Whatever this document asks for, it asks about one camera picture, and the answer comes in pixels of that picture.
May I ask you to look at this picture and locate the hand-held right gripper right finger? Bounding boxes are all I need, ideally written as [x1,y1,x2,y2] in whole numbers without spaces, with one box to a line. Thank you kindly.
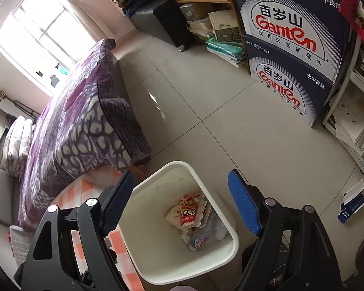
[227,170,348,291]

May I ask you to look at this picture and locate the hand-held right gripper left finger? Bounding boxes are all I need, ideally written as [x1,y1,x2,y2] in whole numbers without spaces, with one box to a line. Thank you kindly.
[14,170,136,291]

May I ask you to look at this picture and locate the white trash bin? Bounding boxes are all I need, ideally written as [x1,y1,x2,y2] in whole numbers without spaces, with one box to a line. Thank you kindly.
[118,161,240,285]

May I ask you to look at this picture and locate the torn red noodle cup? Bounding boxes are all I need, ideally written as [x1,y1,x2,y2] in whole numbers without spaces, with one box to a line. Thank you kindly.
[165,204,182,226]

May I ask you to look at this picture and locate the red white snack box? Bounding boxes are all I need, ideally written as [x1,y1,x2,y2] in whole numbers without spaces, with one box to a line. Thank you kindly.
[178,194,202,229]

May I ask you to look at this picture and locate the clear plastic bottle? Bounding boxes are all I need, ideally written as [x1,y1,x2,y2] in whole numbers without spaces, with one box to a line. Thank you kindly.
[189,232,210,251]
[200,209,229,241]

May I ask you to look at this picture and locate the crumpled clear plastic bottle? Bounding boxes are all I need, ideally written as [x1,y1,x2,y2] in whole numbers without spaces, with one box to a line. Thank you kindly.
[200,209,229,241]

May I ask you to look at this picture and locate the grey egg tray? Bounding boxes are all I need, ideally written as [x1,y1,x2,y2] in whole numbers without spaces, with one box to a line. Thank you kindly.
[197,197,213,228]

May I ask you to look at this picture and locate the orange white checkered tablecloth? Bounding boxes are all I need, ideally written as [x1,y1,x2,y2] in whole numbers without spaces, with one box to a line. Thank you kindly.
[53,171,146,291]

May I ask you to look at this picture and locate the purple patterned bedspread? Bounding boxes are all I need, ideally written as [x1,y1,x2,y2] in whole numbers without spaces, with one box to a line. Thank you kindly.
[18,39,152,231]

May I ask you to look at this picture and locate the small blue white box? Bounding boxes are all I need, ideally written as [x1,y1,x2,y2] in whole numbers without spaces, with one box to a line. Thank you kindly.
[338,179,364,224]

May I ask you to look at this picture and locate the folded floral quilts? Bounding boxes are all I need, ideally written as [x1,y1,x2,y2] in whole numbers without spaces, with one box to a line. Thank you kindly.
[3,115,34,177]

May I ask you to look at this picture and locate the blue white water carton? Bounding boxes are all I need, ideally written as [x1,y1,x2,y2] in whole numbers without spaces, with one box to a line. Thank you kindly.
[244,35,348,128]
[227,0,362,83]

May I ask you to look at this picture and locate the stack of white papers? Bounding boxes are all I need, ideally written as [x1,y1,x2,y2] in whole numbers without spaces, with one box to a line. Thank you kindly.
[331,91,364,174]

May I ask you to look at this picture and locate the black metal rack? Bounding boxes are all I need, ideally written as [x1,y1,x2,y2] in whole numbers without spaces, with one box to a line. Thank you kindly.
[5,97,41,125]

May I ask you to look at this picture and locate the white shelf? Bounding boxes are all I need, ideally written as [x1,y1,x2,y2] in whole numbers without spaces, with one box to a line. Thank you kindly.
[322,36,364,134]

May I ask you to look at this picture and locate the hanging laundry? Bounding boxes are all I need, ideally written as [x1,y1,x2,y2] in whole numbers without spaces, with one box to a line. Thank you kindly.
[33,64,71,87]

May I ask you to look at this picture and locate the stack of green books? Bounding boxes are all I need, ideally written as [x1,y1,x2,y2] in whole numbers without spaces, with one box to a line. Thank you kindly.
[205,35,247,68]

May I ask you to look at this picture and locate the beige storage box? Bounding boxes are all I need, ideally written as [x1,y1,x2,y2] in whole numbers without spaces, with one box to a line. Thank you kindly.
[209,9,242,42]

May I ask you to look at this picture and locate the stack of white books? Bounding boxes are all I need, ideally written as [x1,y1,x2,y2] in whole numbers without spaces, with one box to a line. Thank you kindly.
[186,16,215,40]

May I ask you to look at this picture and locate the window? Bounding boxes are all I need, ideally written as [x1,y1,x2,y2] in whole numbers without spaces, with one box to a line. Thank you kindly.
[0,0,94,95]

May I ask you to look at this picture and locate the black cabinet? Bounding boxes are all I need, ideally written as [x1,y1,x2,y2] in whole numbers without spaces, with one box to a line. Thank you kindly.
[130,0,198,49]

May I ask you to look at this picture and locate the white curtain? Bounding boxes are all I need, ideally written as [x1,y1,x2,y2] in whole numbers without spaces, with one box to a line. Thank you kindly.
[41,0,116,40]

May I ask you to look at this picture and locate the grey box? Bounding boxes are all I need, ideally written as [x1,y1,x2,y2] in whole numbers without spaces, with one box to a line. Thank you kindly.
[179,2,216,21]

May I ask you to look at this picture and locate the pink red snack packet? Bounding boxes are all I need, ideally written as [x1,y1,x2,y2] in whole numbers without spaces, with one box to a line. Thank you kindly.
[338,0,364,53]

